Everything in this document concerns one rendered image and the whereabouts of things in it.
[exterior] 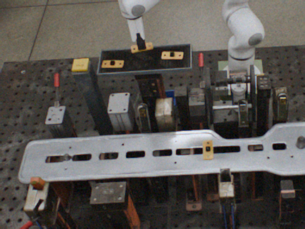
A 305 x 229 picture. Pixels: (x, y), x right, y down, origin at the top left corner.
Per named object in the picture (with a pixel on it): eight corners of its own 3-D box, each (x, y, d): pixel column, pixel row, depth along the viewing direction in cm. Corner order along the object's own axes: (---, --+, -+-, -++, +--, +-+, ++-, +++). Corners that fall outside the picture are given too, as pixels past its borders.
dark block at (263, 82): (257, 151, 209) (258, 89, 178) (255, 138, 214) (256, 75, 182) (268, 150, 209) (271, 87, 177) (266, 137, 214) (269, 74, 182)
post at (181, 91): (184, 152, 212) (173, 95, 182) (184, 144, 215) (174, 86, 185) (195, 152, 212) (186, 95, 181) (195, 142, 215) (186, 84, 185)
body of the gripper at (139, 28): (121, 3, 173) (127, 26, 181) (123, 21, 166) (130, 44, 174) (141, -1, 173) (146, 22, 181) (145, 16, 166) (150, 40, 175)
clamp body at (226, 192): (218, 244, 184) (212, 202, 157) (217, 214, 192) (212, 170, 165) (242, 243, 183) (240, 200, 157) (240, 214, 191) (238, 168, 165)
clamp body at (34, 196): (50, 259, 186) (16, 217, 159) (58, 223, 196) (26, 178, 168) (77, 257, 185) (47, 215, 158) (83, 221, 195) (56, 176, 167)
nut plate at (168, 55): (161, 59, 187) (160, 56, 186) (162, 52, 189) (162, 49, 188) (182, 59, 185) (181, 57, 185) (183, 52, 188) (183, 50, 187)
